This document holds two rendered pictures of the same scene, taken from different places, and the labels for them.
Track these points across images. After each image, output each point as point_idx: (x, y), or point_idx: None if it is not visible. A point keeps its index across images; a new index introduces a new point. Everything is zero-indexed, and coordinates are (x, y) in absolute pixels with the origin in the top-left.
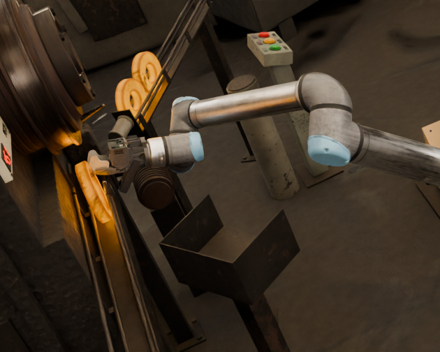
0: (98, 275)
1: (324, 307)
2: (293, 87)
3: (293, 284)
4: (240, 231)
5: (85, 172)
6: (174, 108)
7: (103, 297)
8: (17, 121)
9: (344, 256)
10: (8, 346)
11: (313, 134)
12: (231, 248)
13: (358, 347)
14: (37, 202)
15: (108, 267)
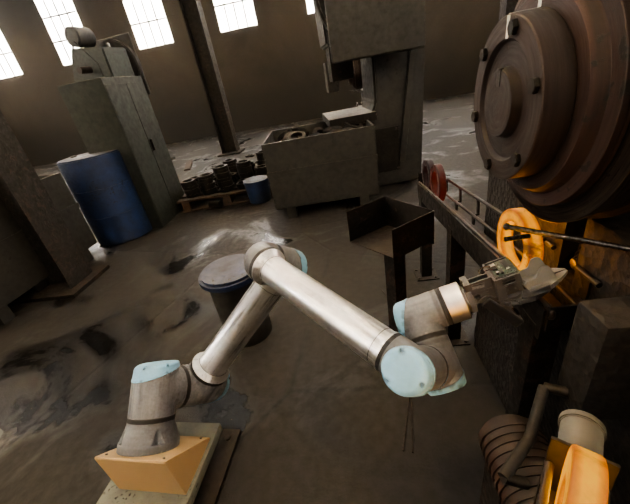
0: None
1: (361, 428)
2: (277, 257)
3: (380, 477)
4: (381, 253)
5: (511, 208)
6: (423, 351)
7: (487, 222)
8: None
9: (320, 485)
10: None
11: (295, 250)
12: (391, 245)
13: (351, 379)
14: None
15: (494, 243)
